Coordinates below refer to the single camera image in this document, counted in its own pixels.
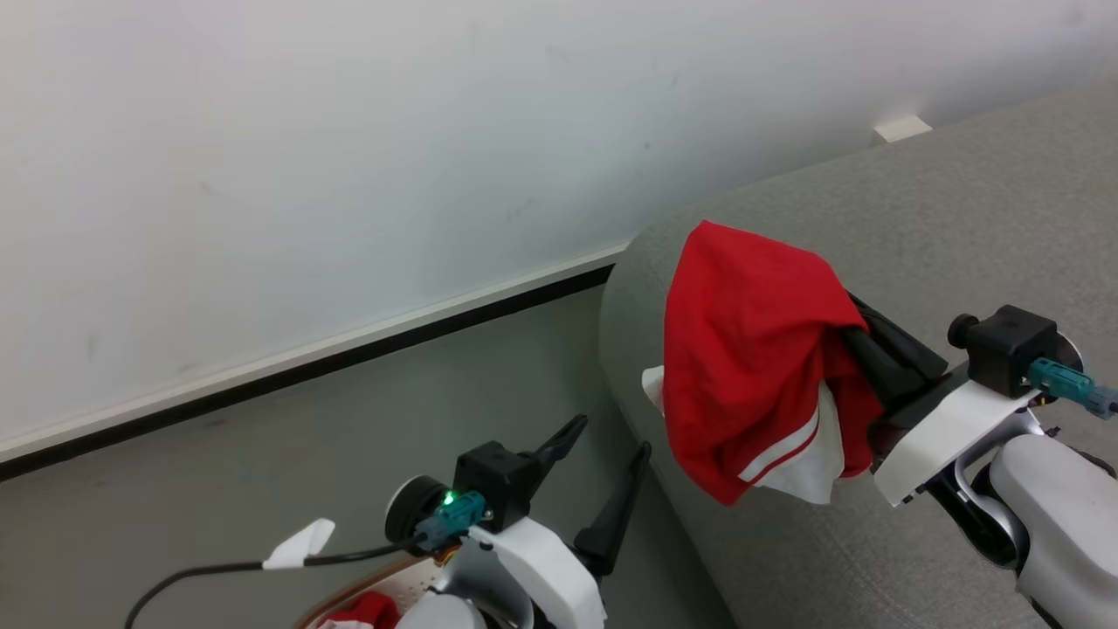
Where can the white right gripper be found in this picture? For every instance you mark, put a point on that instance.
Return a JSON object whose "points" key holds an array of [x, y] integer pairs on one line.
{"points": [[948, 428]]}

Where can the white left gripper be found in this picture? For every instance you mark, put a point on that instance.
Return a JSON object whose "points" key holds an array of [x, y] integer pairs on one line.
{"points": [[550, 568]]}

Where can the red garment with white stripes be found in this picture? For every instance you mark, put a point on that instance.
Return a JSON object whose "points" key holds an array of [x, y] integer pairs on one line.
{"points": [[742, 349]]}

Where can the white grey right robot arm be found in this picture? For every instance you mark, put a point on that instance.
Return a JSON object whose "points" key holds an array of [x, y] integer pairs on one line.
{"points": [[1048, 515]]}

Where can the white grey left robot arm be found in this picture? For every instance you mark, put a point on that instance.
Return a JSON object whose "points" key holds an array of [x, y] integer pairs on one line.
{"points": [[454, 594]]}

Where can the brown laundry basket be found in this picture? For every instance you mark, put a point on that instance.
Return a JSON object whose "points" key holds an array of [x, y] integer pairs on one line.
{"points": [[367, 581]]}

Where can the red clothing piece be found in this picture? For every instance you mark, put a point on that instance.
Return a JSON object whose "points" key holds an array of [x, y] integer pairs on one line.
{"points": [[371, 609]]}

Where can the grey fabric sofa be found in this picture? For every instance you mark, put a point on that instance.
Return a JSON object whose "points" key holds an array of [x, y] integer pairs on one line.
{"points": [[917, 218]]}

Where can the black white baseboard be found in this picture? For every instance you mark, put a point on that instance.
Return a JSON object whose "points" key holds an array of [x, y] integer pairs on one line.
{"points": [[306, 367]]}

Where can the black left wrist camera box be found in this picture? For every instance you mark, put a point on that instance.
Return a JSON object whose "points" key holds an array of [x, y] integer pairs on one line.
{"points": [[493, 485]]}

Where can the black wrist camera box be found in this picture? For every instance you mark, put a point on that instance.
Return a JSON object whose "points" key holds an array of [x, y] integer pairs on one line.
{"points": [[1009, 348], [493, 485]]}

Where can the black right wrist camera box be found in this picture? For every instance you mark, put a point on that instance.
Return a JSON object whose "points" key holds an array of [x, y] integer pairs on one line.
{"points": [[1009, 348]]}

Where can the teal left camera connector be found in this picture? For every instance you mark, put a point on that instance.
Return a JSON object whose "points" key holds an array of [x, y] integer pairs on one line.
{"points": [[454, 517]]}

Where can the teal camera connector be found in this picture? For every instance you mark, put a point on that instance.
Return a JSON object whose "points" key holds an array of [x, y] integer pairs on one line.
{"points": [[454, 517], [1070, 384]]}

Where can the teal right camera connector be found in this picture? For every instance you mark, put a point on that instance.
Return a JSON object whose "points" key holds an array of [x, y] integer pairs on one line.
{"points": [[1070, 384]]}

